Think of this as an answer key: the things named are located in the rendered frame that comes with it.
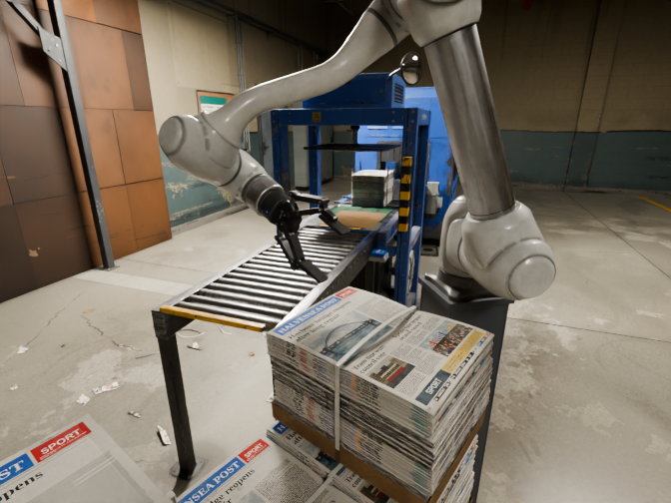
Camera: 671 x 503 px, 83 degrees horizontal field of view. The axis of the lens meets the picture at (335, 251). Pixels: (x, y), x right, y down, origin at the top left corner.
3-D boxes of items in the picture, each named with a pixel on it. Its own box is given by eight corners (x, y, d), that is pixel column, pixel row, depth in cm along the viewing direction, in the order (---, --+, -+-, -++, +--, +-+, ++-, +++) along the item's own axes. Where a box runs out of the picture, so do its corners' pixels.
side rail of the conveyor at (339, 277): (284, 367, 128) (283, 336, 124) (270, 364, 129) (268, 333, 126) (377, 249, 247) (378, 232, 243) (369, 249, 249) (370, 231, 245)
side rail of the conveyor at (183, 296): (166, 339, 144) (161, 311, 140) (154, 337, 146) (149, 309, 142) (308, 242, 263) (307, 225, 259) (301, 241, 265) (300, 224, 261)
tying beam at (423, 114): (415, 125, 217) (417, 107, 214) (271, 125, 247) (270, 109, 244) (429, 125, 277) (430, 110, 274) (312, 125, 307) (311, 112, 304)
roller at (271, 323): (284, 335, 135) (279, 332, 131) (178, 314, 150) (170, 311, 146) (288, 322, 137) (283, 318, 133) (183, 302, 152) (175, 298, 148)
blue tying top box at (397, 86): (391, 108, 229) (392, 72, 223) (302, 109, 248) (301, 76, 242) (404, 110, 269) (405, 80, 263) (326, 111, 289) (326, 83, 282)
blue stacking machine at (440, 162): (453, 249, 461) (474, 62, 395) (352, 239, 503) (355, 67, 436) (459, 221, 596) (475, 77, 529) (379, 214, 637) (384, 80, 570)
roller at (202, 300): (295, 310, 142) (294, 323, 143) (192, 292, 157) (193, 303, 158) (289, 314, 137) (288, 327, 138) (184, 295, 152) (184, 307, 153)
